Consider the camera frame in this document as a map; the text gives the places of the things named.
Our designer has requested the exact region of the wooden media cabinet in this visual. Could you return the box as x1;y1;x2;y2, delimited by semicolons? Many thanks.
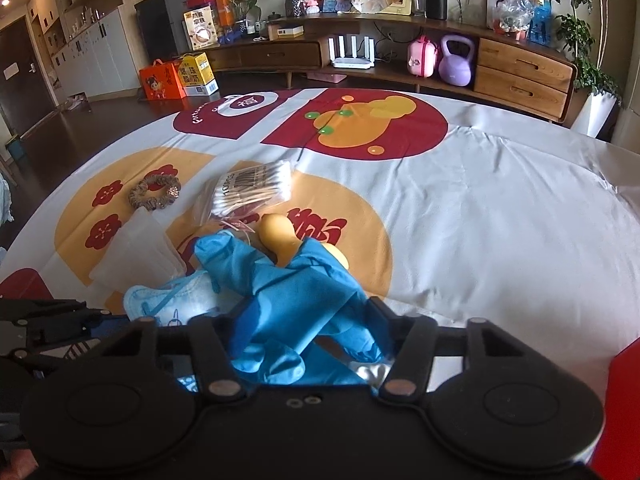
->
200;12;578;123

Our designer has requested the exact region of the yellow rubber duck toy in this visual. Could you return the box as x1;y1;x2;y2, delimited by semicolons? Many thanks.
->
259;213;351;272

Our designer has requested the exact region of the orange gift box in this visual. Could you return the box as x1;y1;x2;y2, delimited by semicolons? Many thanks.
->
139;60;187;102

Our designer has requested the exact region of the red and orange box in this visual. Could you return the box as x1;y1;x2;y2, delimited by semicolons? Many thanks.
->
187;0;233;36

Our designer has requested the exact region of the black low cabinet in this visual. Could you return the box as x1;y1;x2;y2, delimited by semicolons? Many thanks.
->
135;0;201;61

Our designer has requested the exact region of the bag of cotton swabs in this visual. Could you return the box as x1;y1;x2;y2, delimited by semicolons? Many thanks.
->
192;160;296;223

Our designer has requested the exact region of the small wooden box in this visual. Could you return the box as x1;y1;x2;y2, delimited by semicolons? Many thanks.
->
267;24;305;41

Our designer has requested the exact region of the yellow and white food box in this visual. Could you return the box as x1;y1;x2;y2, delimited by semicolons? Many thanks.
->
184;7;223;51

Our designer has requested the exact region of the dark brown door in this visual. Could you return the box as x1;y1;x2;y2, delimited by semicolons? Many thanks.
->
0;15;56;136

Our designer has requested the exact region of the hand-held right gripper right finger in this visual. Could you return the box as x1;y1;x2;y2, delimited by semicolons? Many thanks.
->
367;297;506;397

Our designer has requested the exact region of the white router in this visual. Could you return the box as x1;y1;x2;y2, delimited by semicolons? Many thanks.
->
330;35;376;70

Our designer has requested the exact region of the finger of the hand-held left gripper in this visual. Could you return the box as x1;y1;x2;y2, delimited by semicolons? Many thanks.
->
0;299;116;335
0;335;98;368

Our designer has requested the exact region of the tall green houseplant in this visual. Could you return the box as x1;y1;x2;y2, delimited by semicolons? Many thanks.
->
545;0;623;106

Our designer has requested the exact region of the red tin box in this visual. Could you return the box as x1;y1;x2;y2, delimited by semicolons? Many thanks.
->
607;342;640;467

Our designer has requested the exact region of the small potted plant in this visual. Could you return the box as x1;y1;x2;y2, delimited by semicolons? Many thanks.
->
231;0;263;35

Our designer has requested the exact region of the white wall shelving unit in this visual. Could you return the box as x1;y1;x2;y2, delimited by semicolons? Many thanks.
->
25;0;138;106

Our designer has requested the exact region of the blue nitrile glove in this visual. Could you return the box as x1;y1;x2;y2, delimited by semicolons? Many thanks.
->
194;232;397;387

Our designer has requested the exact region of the yellow carton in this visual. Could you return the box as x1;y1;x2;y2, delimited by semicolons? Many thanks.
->
177;52;220;97

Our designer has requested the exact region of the white gauze cloth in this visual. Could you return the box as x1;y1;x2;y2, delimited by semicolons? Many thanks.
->
90;208;188;293

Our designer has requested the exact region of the purple kettlebell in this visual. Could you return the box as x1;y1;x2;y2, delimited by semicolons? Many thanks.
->
439;35;476;86

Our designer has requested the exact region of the blue face mask packet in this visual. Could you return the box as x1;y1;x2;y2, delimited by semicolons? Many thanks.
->
124;270;236;328

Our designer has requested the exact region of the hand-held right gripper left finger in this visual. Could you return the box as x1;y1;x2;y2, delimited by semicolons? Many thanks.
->
97;316;247;397

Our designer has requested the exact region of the person's left hand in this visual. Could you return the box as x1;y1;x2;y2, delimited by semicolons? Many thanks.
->
0;452;40;480

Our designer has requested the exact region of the pink kettlebell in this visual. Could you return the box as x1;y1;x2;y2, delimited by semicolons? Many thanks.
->
407;36;441;78

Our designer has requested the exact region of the white plant pot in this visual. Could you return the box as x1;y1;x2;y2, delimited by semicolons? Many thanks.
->
570;91;618;137

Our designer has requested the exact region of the brown scrunchie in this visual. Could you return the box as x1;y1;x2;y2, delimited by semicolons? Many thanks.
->
128;175;182;209

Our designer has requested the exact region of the clear plastic bag of items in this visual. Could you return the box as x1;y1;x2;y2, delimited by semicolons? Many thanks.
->
492;0;536;36

